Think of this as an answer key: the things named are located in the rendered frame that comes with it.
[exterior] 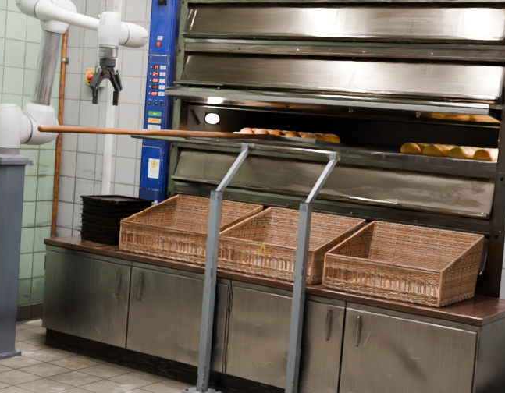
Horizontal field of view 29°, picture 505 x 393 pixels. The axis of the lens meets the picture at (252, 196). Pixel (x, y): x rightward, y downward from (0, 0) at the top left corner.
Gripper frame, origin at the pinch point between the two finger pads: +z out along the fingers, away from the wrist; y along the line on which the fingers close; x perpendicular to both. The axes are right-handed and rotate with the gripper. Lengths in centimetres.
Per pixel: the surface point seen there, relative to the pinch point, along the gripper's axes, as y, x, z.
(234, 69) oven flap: -85, 12, -22
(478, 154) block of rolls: -101, 143, 12
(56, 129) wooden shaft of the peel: 42.2, 12.2, 13.0
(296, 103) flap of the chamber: -71, 60, -6
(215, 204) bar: -24, 49, 43
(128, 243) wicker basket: -35, -11, 69
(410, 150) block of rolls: -100, 108, 13
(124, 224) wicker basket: -35, -14, 60
